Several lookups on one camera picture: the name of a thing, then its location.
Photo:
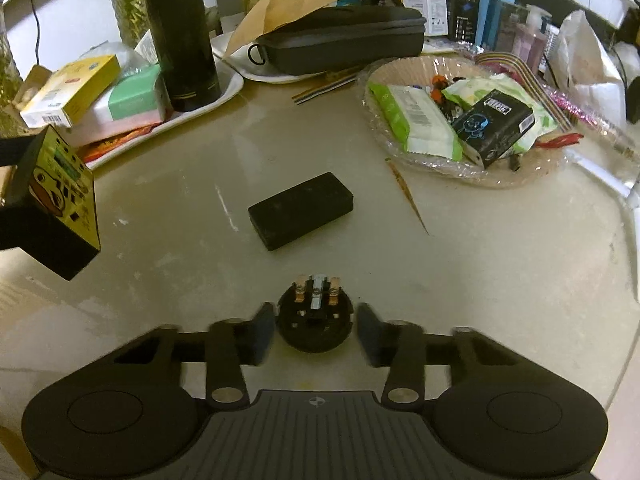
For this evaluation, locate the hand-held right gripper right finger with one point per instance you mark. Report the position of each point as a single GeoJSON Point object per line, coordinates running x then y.
{"type": "Point", "coordinates": [367, 336]}

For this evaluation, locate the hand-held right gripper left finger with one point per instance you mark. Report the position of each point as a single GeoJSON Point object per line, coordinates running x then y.
{"type": "Point", "coordinates": [262, 334]}

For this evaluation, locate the black round plug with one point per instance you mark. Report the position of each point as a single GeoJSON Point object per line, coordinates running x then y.
{"type": "Point", "coordinates": [312, 327]}

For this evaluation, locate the red printed packet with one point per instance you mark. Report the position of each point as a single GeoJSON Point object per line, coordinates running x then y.
{"type": "Point", "coordinates": [110, 144]}

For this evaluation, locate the white and pink box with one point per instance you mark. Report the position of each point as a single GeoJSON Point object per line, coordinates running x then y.
{"type": "Point", "coordinates": [115, 127]}

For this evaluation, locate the yellow cardboard box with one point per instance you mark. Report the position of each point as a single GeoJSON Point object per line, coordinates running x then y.
{"type": "Point", "coordinates": [70, 92]}

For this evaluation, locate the black rectangular box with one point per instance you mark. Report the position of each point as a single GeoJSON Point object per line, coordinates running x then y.
{"type": "Point", "coordinates": [300, 210]}

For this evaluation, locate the tall glass vase with plant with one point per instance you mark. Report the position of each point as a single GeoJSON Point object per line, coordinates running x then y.
{"type": "Point", "coordinates": [9, 65]}

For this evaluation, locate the large white tray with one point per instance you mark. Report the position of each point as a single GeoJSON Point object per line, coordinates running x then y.
{"type": "Point", "coordinates": [225, 90]}

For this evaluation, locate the black thermos flask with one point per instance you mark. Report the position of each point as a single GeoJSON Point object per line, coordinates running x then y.
{"type": "Point", "coordinates": [182, 40]}

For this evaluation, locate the ribbed glass vase with plant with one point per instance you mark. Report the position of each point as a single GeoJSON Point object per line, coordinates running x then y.
{"type": "Point", "coordinates": [125, 0]}

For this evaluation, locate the green wet wipes pack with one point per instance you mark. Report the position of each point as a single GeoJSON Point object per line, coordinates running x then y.
{"type": "Point", "coordinates": [415, 120]}

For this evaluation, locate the clear plastic plate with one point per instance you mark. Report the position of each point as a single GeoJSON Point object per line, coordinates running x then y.
{"type": "Point", "coordinates": [530, 165]}

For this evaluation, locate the small black printed box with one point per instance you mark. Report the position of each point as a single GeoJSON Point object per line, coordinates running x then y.
{"type": "Point", "coordinates": [492, 127]}

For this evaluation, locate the striped sticks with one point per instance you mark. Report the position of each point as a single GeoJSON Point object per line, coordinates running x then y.
{"type": "Point", "coordinates": [325, 89]}

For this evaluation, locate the light green wipes pack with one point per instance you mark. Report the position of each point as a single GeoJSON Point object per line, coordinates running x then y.
{"type": "Point", "coordinates": [542, 120]}

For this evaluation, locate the white gimbal tripod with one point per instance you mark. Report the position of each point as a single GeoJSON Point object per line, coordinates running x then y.
{"type": "Point", "coordinates": [607, 180]}

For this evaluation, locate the grey hard case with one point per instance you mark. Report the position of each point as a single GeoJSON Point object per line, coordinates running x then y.
{"type": "Point", "coordinates": [340, 37]}

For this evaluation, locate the brown paper envelope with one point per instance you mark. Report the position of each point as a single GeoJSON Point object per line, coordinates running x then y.
{"type": "Point", "coordinates": [285, 5]}

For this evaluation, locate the pink glitter stick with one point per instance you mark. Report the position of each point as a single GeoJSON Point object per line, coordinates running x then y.
{"type": "Point", "coordinates": [595, 120]}

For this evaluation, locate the pink pump bottle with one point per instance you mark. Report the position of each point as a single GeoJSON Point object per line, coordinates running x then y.
{"type": "Point", "coordinates": [530, 40]}

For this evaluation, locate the blue carton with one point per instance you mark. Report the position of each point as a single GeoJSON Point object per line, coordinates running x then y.
{"type": "Point", "coordinates": [495, 17]}

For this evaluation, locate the black carton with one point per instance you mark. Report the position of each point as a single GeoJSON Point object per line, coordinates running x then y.
{"type": "Point", "coordinates": [464, 5]}

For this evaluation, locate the white plastic bag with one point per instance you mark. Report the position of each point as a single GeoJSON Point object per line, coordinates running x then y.
{"type": "Point", "coordinates": [585, 65]}

